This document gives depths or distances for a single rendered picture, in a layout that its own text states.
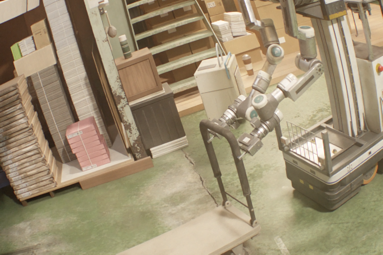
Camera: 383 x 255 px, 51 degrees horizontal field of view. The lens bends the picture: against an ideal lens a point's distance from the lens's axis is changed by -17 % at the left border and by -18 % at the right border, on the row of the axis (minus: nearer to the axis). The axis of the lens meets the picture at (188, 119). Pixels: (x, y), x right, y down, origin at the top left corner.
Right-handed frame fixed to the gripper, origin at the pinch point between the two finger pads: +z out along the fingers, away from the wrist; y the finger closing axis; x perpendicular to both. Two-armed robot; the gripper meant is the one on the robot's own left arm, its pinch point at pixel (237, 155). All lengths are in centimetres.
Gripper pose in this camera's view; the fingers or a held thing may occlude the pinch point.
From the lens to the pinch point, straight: 225.7
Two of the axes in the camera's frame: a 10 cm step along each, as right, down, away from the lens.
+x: -5.6, -7.0, -4.4
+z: -7.1, 6.8, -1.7
